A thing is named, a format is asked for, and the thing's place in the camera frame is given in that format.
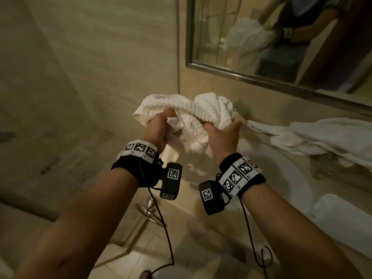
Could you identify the person's left hand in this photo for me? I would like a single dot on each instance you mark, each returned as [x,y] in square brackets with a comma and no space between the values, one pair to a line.
[157,129]

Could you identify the person's right hand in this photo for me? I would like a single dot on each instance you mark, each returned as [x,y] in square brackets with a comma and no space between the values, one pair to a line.
[222,139]

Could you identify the person's left fingers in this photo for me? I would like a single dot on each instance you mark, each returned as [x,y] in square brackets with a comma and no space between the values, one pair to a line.
[168,114]

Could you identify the person's right thumb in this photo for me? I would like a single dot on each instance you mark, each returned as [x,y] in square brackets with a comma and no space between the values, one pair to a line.
[236,124]

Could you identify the white textured towel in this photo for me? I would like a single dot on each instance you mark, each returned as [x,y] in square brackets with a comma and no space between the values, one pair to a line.
[186,119]

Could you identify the person's right forearm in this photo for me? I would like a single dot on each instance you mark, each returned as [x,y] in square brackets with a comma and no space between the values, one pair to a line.
[293,235]

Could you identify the person's left forearm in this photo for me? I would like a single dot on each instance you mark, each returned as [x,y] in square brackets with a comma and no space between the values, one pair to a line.
[78,226]

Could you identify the black right wristband with markers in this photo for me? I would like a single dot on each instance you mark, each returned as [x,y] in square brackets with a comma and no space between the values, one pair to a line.
[239,175]

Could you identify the black wristband with markers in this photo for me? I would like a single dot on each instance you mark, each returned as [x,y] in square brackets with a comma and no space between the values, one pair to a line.
[239,175]
[136,162]

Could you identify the black left wristband with markers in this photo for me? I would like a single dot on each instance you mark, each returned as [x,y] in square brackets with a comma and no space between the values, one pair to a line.
[136,162]

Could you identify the crumpled white towel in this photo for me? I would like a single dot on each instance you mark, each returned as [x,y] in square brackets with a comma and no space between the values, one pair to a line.
[316,139]

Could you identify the rolled white towel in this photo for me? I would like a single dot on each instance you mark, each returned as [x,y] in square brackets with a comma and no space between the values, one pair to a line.
[343,220]

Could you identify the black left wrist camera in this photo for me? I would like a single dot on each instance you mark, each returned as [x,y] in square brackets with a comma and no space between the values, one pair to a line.
[171,180]

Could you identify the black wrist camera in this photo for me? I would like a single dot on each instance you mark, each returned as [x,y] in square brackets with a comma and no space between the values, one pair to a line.
[210,197]
[171,180]

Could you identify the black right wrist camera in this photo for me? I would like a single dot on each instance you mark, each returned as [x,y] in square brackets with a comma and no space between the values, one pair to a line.
[210,197]

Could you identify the metal framed wall mirror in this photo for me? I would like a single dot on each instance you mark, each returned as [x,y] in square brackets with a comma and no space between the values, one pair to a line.
[276,40]

